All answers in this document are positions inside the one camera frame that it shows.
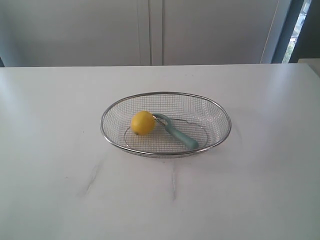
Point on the teal handled peeler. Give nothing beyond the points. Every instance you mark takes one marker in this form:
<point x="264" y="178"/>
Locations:
<point x="165" y="121"/>

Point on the yellow lemon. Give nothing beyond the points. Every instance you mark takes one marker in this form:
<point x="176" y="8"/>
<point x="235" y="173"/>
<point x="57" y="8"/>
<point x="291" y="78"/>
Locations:
<point x="142" y="123"/>

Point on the white cabinet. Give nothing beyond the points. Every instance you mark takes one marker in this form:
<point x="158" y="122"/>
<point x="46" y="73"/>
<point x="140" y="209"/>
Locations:
<point x="51" y="33"/>

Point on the oval wire mesh basket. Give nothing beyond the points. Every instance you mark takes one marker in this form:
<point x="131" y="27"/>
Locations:
<point x="197" y="116"/>

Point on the dark window frame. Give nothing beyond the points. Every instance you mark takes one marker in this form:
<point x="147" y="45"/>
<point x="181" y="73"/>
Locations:
<point x="308" y="41"/>

